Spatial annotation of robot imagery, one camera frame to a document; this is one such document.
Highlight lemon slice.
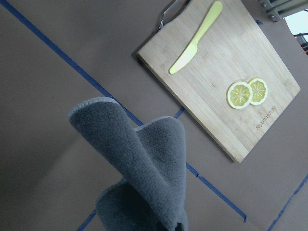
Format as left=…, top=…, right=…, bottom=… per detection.
left=226, top=81, right=253, bottom=109
left=248, top=78, right=268, bottom=105

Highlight aluminium frame post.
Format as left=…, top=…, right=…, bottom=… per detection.
left=258, top=0, right=308, bottom=22

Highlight metal cutting board handle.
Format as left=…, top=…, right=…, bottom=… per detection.
left=157, top=0, right=190, bottom=32

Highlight rear lemon slice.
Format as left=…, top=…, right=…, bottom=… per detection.
left=248, top=78, right=268, bottom=105

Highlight yellow plastic knife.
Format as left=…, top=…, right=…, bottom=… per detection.
left=169, top=0, right=223, bottom=74

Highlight front lemon slice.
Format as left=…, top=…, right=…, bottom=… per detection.
left=226, top=81, right=253, bottom=109

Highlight bamboo cutting board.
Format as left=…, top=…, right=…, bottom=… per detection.
left=138, top=0, right=300, bottom=163

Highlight grey wiping cloth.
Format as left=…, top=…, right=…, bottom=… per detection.
left=68, top=97, right=188, bottom=231

